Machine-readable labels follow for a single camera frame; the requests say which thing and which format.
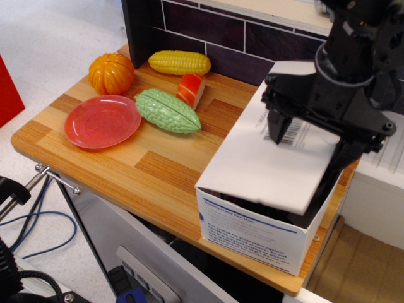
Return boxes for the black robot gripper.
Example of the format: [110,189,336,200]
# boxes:
[262,70,396,228]

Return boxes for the white cardboard box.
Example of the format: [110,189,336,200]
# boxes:
[194,60,360,277]

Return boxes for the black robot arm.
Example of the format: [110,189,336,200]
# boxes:
[262,1,403,227]

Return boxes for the wooden shelf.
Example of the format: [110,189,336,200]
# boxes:
[171,1,332,36]

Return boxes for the grey metal container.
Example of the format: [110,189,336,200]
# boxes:
[314,0,333,15]

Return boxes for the toy salmon sushi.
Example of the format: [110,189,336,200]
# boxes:
[176,73,206,110]

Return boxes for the green toy bitter gourd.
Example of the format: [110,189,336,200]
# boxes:
[134,88,201,134]

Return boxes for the yellow toy corn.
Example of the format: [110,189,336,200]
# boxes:
[148,50,211,75]

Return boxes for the orange toy pumpkin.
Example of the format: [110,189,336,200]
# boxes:
[88,53,135,95]

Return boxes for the red plastic plate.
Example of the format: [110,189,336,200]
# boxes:
[64,95,141,149]

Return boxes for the red box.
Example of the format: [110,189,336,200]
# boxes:
[0,58,25,127]

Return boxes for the metal clamp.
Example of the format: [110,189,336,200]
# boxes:
[1,163,83,220]

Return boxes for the blue black clamp handle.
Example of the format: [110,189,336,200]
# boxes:
[107,266,148,303]

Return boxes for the black floor cable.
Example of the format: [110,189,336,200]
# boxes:
[8,175,54,253]

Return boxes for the blue cable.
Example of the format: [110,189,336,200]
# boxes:
[0,176,78,260]

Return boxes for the aluminium rail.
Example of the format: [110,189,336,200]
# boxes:
[0,249,92,303]

